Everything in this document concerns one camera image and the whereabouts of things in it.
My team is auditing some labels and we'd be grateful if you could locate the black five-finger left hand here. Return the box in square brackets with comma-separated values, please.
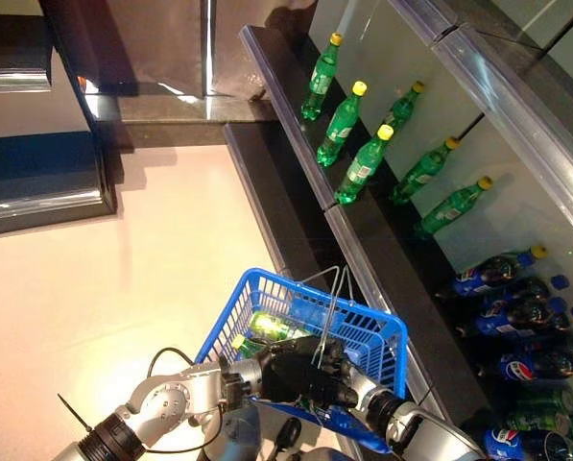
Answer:
[259, 335, 352, 404]

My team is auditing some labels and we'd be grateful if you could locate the black five-finger right hand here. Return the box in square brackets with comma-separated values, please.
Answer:
[314, 369, 360, 410]

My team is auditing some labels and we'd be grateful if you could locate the blue plastic shopping basket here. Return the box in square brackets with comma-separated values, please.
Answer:
[194, 267, 409, 455]

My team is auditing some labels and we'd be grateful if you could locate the metal wire basket handle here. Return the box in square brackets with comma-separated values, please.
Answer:
[293, 265, 341, 371]
[317, 265, 359, 371]

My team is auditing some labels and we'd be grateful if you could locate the green bottle in basket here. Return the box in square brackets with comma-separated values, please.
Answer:
[249, 310, 312, 343]

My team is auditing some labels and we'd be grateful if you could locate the silver right robot leg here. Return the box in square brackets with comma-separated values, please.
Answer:
[266, 416, 359, 461]

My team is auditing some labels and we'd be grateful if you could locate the silver robot leg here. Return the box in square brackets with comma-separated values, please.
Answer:
[202, 405, 264, 461]
[266, 416, 359, 461]

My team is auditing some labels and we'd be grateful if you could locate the silver left robot leg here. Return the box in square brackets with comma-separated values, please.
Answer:
[202, 405, 264, 461]

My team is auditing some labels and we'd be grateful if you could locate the dark glossy floor ledge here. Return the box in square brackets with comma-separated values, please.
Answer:
[82, 81, 277, 150]

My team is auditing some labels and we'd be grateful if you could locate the dark glossy cabinet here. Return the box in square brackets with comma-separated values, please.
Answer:
[0, 13, 119, 239]

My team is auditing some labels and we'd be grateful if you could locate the chrome vertical pole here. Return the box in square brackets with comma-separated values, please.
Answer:
[199, 0, 219, 100]

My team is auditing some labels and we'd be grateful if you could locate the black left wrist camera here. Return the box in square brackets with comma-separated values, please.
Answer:
[217, 353, 249, 412]

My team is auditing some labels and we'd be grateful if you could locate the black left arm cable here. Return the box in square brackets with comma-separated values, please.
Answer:
[144, 347, 225, 455]

